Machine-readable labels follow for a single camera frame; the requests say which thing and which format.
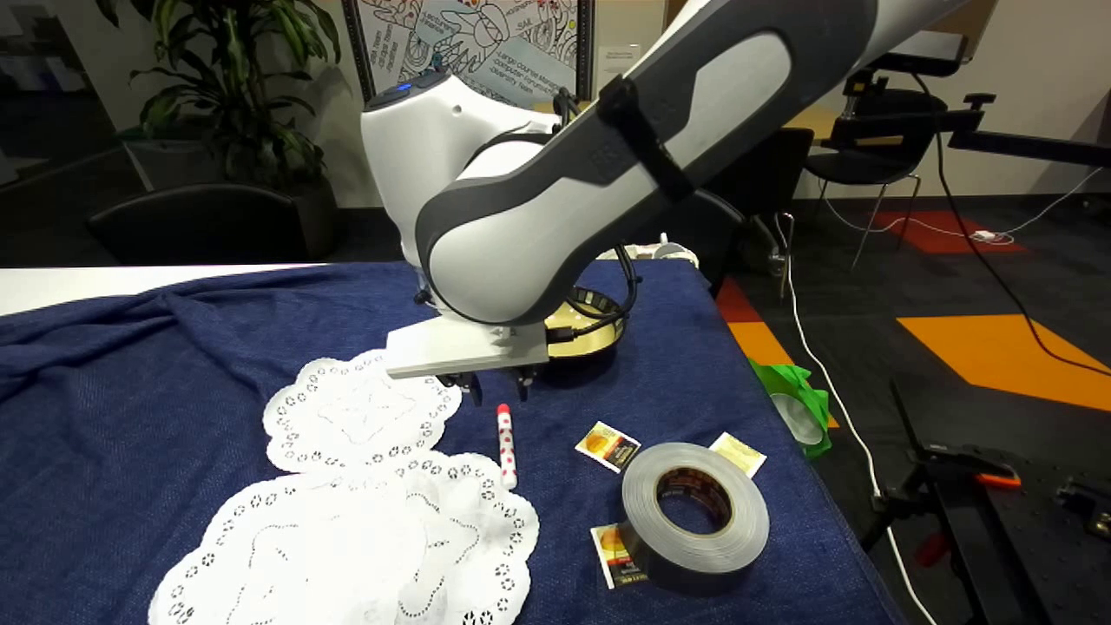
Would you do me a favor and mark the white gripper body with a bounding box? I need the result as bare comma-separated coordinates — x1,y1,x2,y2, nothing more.
385,316,548,380

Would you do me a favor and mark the white red-dotted marker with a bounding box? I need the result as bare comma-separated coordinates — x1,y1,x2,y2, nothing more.
496,402,517,489

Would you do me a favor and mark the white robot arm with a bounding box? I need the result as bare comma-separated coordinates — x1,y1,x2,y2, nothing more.
362,0,964,380

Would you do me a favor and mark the yellow bowl with dark rim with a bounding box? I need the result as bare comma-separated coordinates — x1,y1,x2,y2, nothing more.
546,287,626,361

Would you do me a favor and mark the white paper doily near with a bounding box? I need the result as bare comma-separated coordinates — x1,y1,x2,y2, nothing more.
260,350,463,474

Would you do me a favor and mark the white paper doily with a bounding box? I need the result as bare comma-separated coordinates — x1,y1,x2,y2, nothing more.
260,350,463,474
145,452,538,625

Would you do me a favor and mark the small picture card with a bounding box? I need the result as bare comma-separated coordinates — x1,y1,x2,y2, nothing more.
590,525,644,589
577,420,640,474

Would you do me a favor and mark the white paper doily far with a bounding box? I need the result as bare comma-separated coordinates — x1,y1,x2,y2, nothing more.
145,452,538,625

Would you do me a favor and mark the blue tablecloth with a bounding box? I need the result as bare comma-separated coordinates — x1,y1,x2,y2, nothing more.
0,263,901,625

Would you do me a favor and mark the white paper square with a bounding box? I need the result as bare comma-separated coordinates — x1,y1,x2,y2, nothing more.
711,430,768,476

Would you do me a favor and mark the potted green plant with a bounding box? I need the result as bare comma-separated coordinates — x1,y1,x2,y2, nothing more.
92,0,340,188

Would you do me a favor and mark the grey tape roll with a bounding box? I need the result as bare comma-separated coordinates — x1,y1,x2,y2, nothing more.
621,442,769,577

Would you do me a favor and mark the green plastic object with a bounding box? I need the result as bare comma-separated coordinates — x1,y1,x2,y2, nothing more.
756,364,833,460

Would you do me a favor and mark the black stand with cables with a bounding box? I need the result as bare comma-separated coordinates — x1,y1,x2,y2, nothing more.
804,36,1111,191

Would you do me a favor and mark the orange-handled clamp rear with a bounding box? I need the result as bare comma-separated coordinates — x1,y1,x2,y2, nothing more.
859,447,1025,548

